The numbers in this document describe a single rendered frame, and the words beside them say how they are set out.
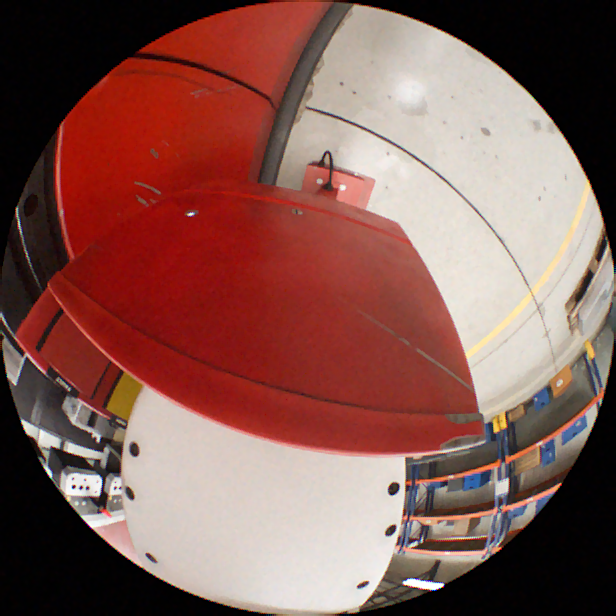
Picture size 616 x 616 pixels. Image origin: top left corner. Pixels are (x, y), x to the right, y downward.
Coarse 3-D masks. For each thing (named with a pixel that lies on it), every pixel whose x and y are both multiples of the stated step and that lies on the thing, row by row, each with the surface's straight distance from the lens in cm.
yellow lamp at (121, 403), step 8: (128, 376) 15; (120, 384) 15; (128, 384) 15; (136, 384) 16; (120, 392) 15; (128, 392) 16; (136, 392) 16; (112, 400) 15; (120, 400) 15; (128, 400) 16; (112, 408) 15; (120, 408) 16; (128, 408) 16; (120, 416) 16; (128, 416) 17
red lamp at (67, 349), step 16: (64, 320) 11; (48, 336) 11; (64, 336) 11; (80, 336) 12; (48, 352) 11; (64, 352) 11; (80, 352) 12; (96, 352) 12; (64, 368) 12; (80, 368) 12; (96, 368) 13; (80, 384) 13; (96, 384) 13
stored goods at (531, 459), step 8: (584, 416) 532; (576, 424) 532; (584, 424) 536; (568, 432) 532; (576, 432) 534; (552, 440) 556; (568, 440) 533; (536, 448) 564; (544, 448) 556; (552, 448) 556; (520, 456) 578; (528, 456) 568; (536, 456) 566; (544, 456) 561; (552, 456) 561; (520, 464) 573; (528, 464) 570; (536, 464) 569; (544, 464) 564; (520, 472) 576
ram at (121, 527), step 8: (112, 512) 81; (120, 512) 86; (88, 520) 73; (96, 520) 76; (96, 528) 79; (104, 528) 83; (112, 528) 87; (120, 528) 92; (104, 536) 86; (112, 536) 90; (120, 536) 96; (128, 536) 102; (112, 544) 94; (120, 544) 100; (128, 544) 106; (128, 552) 111; (136, 560) 125; (144, 568) 143
